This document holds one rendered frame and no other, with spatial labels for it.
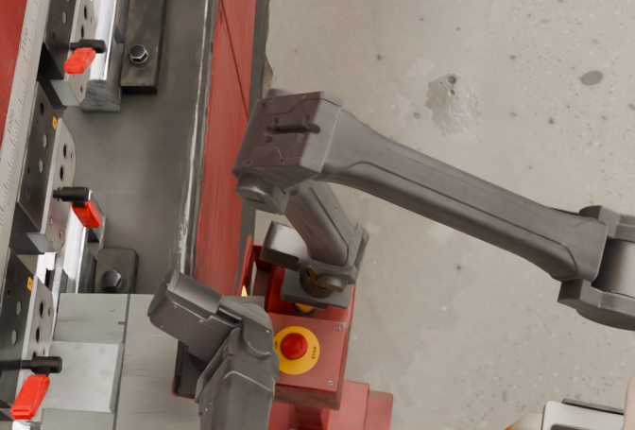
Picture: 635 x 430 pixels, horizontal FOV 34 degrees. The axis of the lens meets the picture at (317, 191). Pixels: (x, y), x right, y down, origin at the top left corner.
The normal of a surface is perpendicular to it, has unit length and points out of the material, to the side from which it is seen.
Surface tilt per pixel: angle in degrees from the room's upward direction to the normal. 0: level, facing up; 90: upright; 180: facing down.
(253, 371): 53
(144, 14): 0
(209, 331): 47
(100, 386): 0
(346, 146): 30
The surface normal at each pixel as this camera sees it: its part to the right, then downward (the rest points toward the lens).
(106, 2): -0.04, -0.42
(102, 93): -0.03, 0.91
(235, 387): 0.50, -0.73
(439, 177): 0.35, -0.15
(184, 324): -0.02, 0.34
